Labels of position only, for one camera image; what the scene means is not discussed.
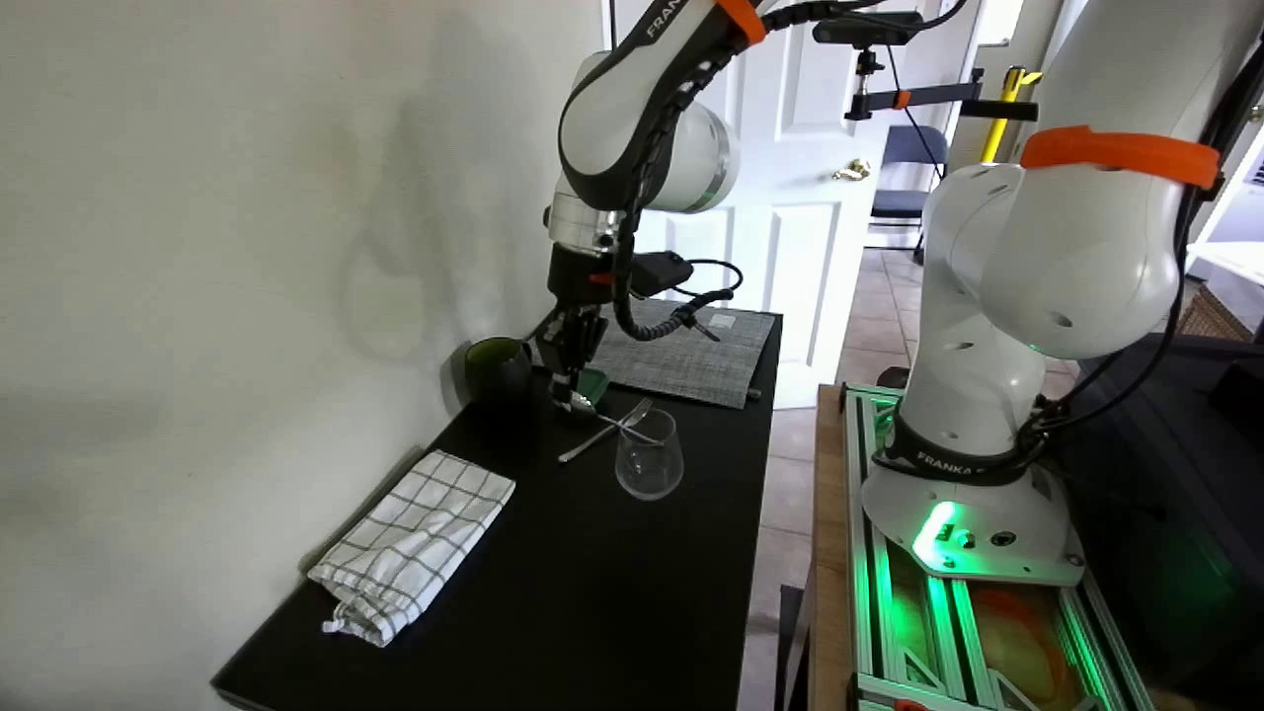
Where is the brass door handle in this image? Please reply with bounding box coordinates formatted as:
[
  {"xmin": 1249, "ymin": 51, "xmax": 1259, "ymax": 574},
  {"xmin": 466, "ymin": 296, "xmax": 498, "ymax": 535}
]
[{"xmin": 815, "ymin": 154, "xmax": 878, "ymax": 187}]

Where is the white checked dish towel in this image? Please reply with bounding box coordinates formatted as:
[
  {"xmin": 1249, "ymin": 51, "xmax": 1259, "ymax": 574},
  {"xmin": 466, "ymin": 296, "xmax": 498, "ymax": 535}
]
[{"xmin": 303, "ymin": 448, "xmax": 521, "ymax": 653}]

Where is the orange strap on forearm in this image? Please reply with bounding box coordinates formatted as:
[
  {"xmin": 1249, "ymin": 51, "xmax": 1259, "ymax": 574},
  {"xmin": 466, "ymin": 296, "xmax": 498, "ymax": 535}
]
[{"xmin": 716, "ymin": 0, "xmax": 769, "ymax": 49}]

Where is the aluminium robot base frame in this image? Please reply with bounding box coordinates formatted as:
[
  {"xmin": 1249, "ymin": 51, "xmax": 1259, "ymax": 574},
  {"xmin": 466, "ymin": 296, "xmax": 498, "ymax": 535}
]
[{"xmin": 841, "ymin": 378, "xmax": 1139, "ymax": 711}]

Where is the grey woven placemat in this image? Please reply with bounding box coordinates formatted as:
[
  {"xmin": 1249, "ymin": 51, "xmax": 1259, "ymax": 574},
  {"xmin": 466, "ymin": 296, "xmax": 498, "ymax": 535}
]
[{"xmin": 587, "ymin": 300, "xmax": 782, "ymax": 411}]

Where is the blue chair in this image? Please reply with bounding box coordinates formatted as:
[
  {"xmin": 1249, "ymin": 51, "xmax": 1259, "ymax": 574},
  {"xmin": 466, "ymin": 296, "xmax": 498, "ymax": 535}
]
[{"xmin": 866, "ymin": 122, "xmax": 953, "ymax": 224}]

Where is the silver metal spoon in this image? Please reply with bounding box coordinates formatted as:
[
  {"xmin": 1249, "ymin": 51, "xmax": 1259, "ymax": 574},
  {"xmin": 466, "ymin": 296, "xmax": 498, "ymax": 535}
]
[{"xmin": 563, "ymin": 391, "xmax": 657, "ymax": 431}]

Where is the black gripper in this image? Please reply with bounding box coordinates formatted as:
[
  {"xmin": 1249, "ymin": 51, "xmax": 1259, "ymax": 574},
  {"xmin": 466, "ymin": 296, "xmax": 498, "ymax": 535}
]
[{"xmin": 525, "ymin": 240, "xmax": 623, "ymax": 416}]

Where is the black side cabinet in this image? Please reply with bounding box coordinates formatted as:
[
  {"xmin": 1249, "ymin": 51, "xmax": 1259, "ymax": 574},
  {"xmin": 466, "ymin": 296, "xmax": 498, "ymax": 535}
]
[{"xmin": 1051, "ymin": 329, "xmax": 1264, "ymax": 711}]

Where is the orange strap on shoulder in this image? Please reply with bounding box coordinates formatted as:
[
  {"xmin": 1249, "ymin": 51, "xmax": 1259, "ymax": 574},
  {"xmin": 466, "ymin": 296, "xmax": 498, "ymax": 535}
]
[{"xmin": 1015, "ymin": 122, "xmax": 1227, "ymax": 196}]

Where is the silver metal fork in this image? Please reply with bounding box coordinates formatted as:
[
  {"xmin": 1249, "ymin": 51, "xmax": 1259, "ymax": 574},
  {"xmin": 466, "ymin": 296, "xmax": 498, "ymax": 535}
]
[{"xmin": 553, "ymin": 416, "xmax": 623, "ymax": 467}]

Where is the dark green round cup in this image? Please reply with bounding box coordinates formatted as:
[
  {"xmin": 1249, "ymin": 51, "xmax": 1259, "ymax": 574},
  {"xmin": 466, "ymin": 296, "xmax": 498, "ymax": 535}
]
[{"xmin": 450, "ymin": 336, "xmax": 540, "ymax": 416}]

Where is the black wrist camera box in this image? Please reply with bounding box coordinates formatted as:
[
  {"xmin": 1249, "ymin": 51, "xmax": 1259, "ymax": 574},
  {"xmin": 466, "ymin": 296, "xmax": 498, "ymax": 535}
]
[{"xmin": 623, "ymin": 248, "xmax": 698, "ymax": 296}]

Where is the clear glass cup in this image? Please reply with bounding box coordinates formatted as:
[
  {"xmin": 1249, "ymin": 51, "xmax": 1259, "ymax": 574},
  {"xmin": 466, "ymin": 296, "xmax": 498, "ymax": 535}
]
[{"xmin": 610, "ymin": 402, "xmax": 691, "ymax": 507}]

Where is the white panelled door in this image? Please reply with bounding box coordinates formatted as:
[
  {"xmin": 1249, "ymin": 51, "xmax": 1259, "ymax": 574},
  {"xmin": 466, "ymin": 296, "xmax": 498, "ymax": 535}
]
[{"xmin": 603, "ymin": 0, "xmax": 983, "ymax": 411}]

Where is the yellow metal bar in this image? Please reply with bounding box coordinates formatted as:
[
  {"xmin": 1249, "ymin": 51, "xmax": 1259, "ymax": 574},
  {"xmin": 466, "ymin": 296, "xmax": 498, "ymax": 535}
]
[{"xmin": 976, "ymin": 63, "xmax": 1047, "ymax": 169}]

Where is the black camera on stand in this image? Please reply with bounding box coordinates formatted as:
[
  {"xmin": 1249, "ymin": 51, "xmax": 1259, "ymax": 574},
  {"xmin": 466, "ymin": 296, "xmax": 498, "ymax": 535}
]
[{"xmin": 810, "ymin": 8, "xmax": 986, "ymax": 125}]

